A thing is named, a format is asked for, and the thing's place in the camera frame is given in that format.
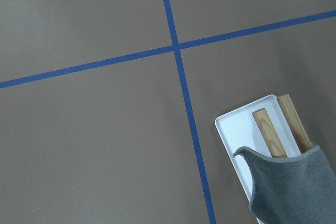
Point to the grey microfibre cloth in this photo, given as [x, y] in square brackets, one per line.
[297, 189]

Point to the white rectangular tray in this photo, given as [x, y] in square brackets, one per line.
[238, 128]

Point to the wooden stick in tray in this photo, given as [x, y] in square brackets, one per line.
[269, 133]

